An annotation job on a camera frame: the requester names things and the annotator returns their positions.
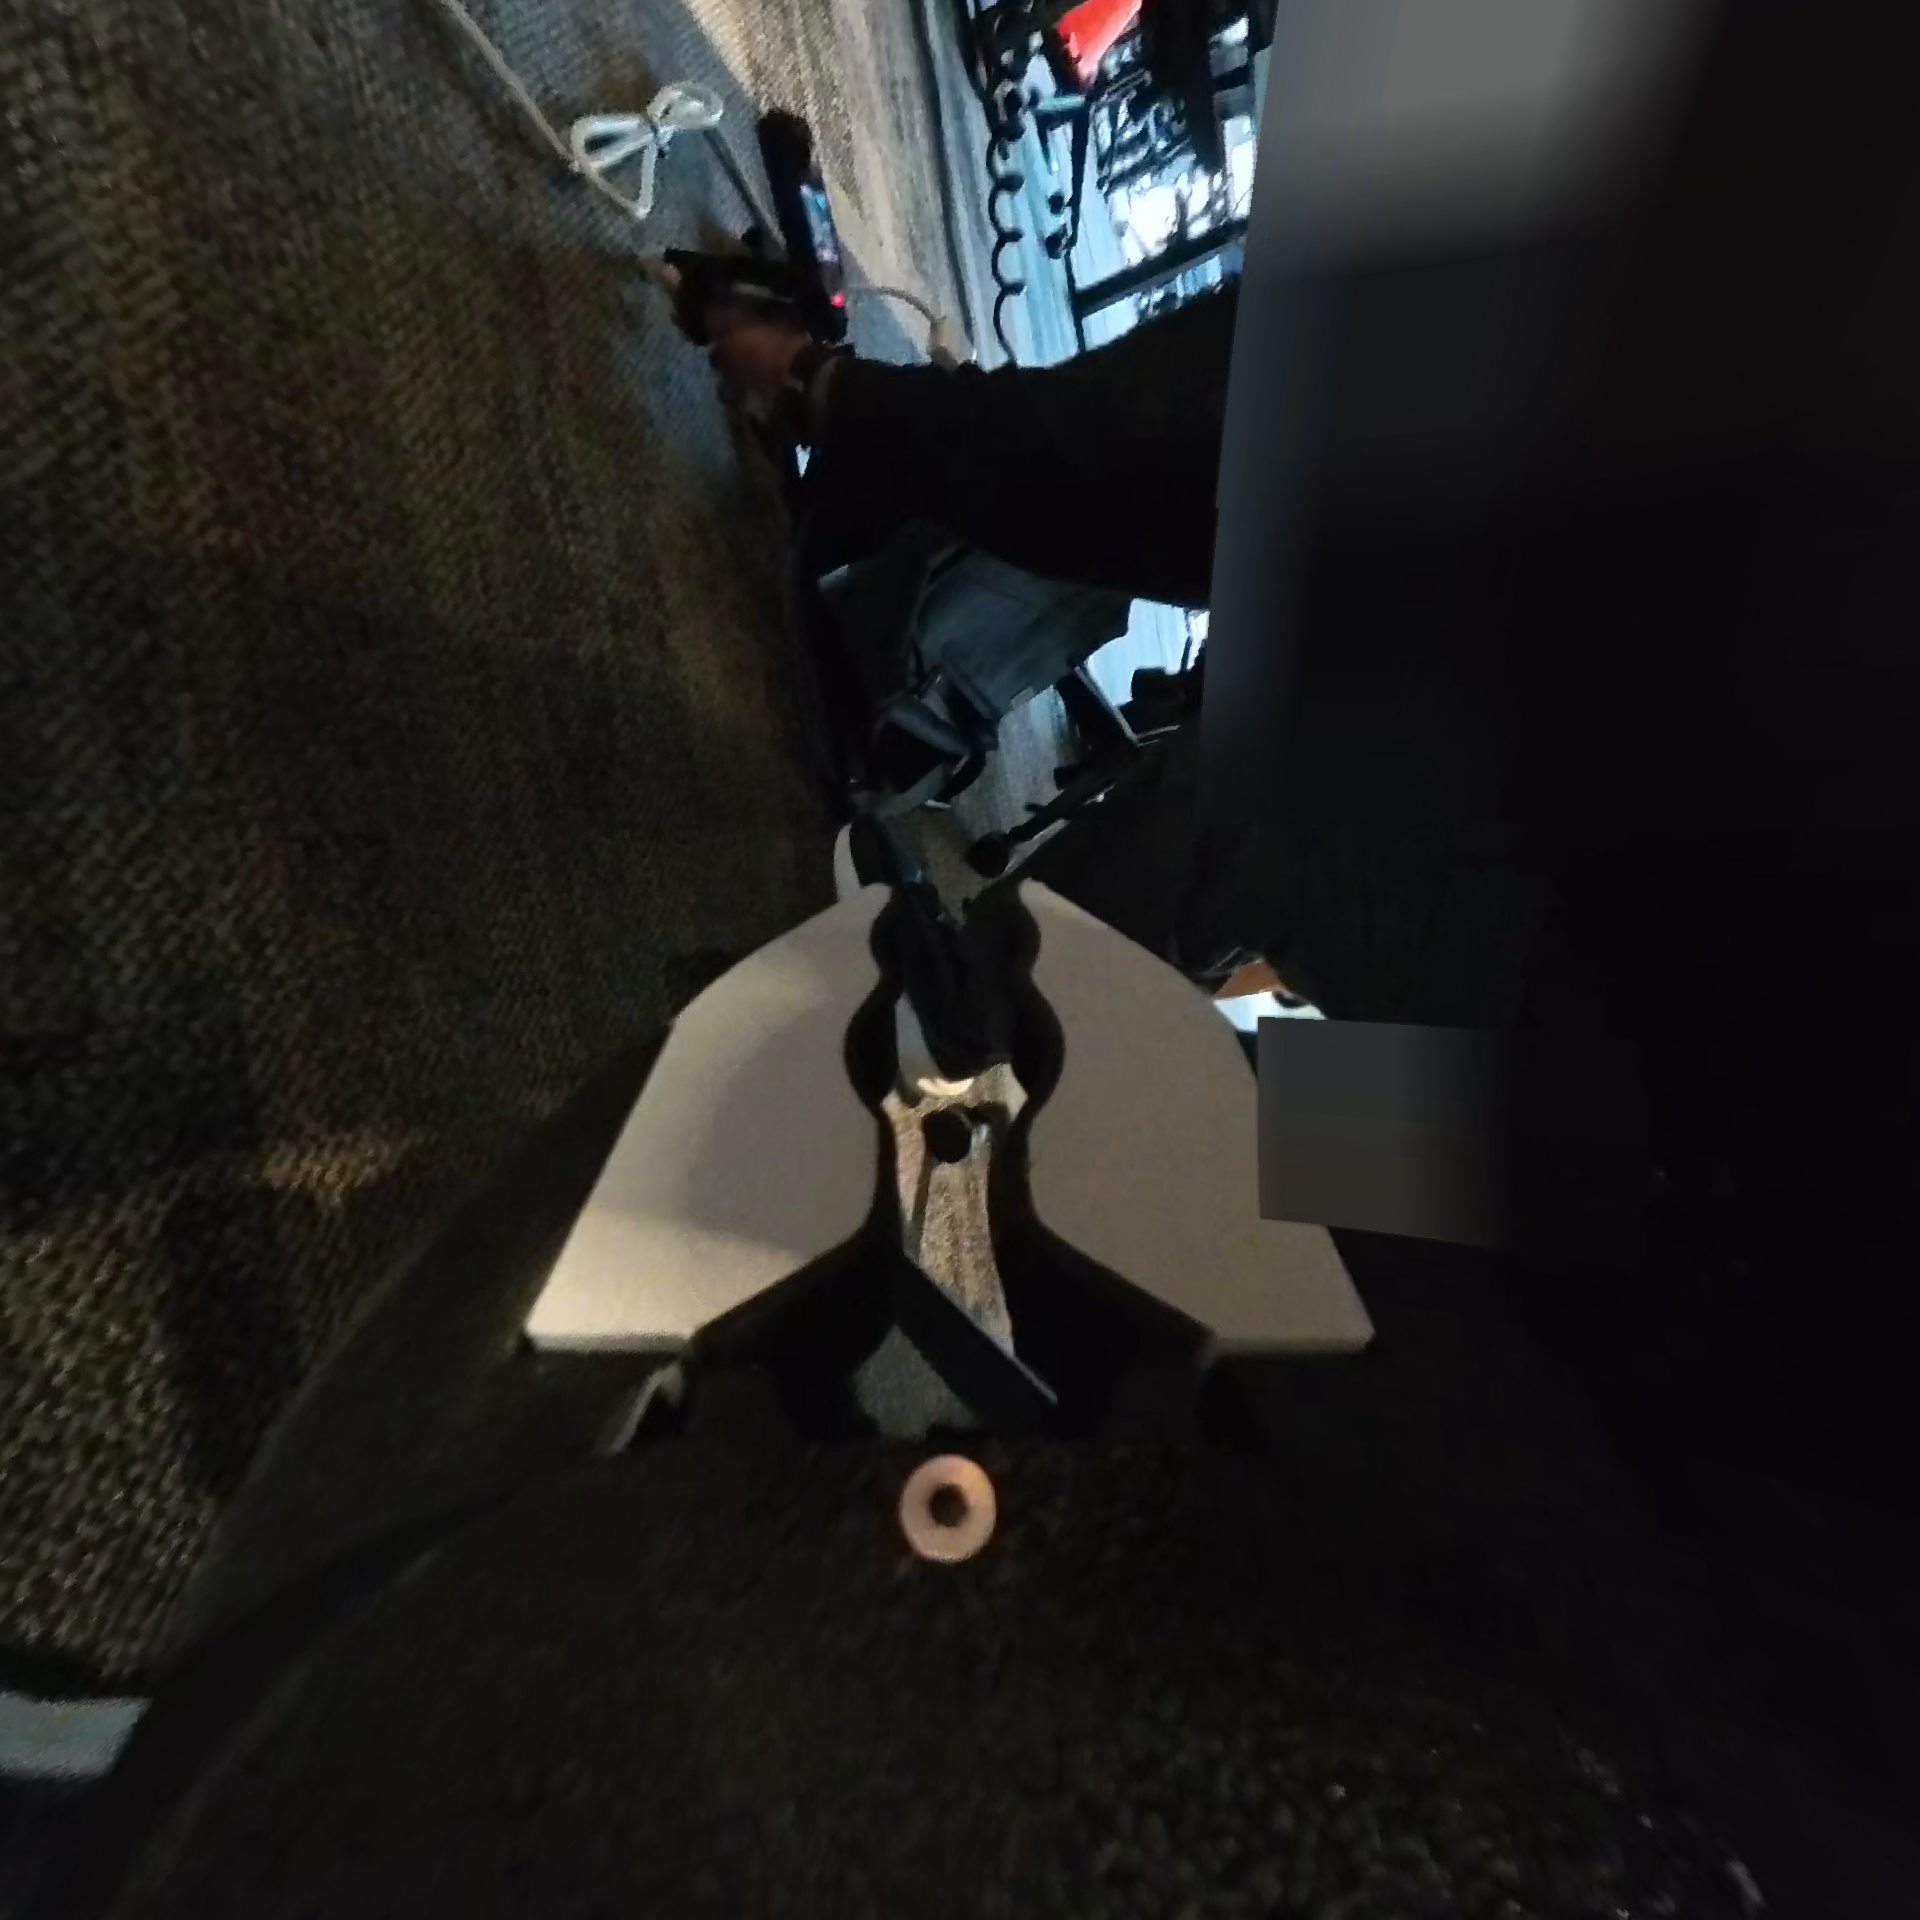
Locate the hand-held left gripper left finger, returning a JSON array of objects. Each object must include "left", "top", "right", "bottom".
[{"left": 521, "top": 884, "right": 911, "bottom": 1356}]

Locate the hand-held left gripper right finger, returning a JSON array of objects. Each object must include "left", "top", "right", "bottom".
[{"left": 1002, "top": 882, "right": 1376, "bottom": 1363}]

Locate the person's right hand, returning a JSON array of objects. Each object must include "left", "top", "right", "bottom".
[{"left": 697, "top": 294, "right": 841, "bottom": 442}]

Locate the office chair base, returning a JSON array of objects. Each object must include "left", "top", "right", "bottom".
[{"left": 968, "top": 662, "right": 1203, "bottom": 880}]

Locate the white cable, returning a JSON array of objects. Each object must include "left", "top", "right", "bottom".
[
  {"left": 432, "top": 0, "right": 725, "bottom": 224},
  {"left": 839, "top": 278, "right": 986, "bottom": 369}
]

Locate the black coiled cable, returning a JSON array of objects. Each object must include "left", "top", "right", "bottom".
[{"left": 971, "top": 0, "right": 1059, "bottom": 303}]

